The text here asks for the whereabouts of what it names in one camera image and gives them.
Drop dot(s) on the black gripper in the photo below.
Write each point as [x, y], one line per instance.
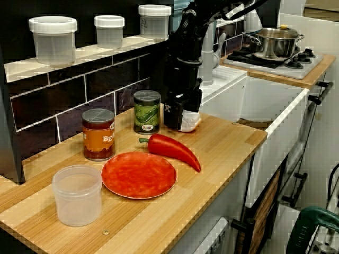
[182, 76]

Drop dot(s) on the clear lidless plastic jar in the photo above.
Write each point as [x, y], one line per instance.
[76, 201]

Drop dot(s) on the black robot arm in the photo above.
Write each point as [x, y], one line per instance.
[188, 34]

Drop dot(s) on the green peas toy can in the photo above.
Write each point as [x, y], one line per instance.
[147, 113]

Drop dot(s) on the red toy chili pepper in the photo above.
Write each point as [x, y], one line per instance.
[169, 148]

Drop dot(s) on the grey toy faucet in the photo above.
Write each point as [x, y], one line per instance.
[208, 66]

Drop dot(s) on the red round plate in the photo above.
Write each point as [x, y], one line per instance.
[137, 176]

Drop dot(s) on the white toy sink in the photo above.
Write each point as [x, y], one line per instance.
[265, 98]

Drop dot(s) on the medium white lidded jar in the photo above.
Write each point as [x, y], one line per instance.
[155, 23]

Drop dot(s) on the teal box with black window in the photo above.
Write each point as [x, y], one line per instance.
[174, 18]

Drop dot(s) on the orange beans toy can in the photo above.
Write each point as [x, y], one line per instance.
[98, 137]

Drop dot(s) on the white toy kitchen cabinet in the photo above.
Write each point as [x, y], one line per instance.
[225, 201]

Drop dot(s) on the small white lidded jar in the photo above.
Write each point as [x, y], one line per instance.
[109, 34]

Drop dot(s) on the stainless steel pot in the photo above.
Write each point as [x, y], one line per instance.
[275, 47]

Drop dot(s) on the black tiled backsplash shelf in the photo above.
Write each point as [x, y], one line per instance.
[66, 87]

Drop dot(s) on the steel lid yellow knob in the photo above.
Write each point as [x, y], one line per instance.
[275, 31]

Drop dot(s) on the grey toy stove hob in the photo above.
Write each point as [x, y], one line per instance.
[304, 71]

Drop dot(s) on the grey dishwasher panel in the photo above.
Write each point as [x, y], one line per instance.
[214, 238]

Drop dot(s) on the large white lidded jar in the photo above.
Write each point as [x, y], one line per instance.
[53, 45]

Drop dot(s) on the dark grey upright panel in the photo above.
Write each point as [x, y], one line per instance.
[10, 132]

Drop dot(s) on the white tapered post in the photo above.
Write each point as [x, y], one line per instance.
[253, 22]

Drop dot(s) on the wood panel black frame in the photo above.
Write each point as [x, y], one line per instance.
[265, 206]

